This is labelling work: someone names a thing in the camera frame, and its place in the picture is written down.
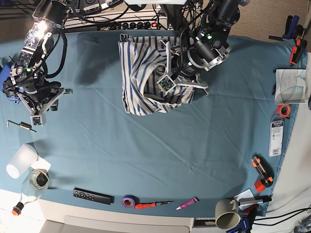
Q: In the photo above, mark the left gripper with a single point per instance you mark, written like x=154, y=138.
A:
x=185, y=74

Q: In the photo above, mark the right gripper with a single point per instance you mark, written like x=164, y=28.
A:
x=38, y=97

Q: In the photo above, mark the blue white striped T-shirt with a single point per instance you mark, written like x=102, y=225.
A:
x=143, y=61

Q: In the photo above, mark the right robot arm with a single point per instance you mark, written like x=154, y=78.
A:
x=27, y=79

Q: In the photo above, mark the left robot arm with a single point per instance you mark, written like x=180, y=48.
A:
x=201, y=49

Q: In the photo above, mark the hex key with brass sleeve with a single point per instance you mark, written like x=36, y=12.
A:
x=21, y=125

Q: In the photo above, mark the blue block with black knob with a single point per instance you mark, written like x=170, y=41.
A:
x=5, y=76

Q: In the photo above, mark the white plastic cup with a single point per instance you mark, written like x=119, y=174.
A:
x=21, y=161

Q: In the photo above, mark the white paper card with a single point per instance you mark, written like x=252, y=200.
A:
x=41, y=164

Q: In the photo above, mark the black power strip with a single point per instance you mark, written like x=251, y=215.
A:
x=134, y=26

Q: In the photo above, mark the clear glass bottle orange cap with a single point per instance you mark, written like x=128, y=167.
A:
x=33, y=187

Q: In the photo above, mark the teal table cloth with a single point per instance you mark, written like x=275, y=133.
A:
x=202, y=149

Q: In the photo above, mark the open leaf print booklet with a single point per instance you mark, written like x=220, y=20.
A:
x=291, y=86

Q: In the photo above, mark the orange tape roll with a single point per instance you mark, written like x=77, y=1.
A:
x=284, y=110

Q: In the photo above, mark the orange black clamp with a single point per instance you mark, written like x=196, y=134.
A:
x=297, y=51

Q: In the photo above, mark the blue black clamp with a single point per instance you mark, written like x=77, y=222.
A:
x=292, y=29

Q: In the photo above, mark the clear packaged tool box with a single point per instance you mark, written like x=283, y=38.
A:
x=276, y=136

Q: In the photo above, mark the black remote control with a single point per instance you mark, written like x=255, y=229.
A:
x=93, y=196

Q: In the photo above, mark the orange black utility knife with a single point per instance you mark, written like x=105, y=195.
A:
x=266, y=175

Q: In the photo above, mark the pink tube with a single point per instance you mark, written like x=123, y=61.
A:
x=188, y=203

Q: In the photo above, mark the purple tape roll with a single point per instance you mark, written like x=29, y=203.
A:
x=129, y=201

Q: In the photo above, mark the white folded paper note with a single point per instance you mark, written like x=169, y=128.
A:
x=247, y=195

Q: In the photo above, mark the black marker pen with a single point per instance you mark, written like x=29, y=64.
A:
x=245, y=202

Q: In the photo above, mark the grey ceramic mug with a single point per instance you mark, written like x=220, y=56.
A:
x=226, y=214

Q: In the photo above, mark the blue clamp at bottom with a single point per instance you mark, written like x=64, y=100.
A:
x=246, y=222

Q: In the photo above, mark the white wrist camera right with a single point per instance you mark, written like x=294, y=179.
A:
x=38, y=120

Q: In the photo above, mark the orange handle screwdriver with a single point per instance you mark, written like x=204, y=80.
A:
x=151, y=204

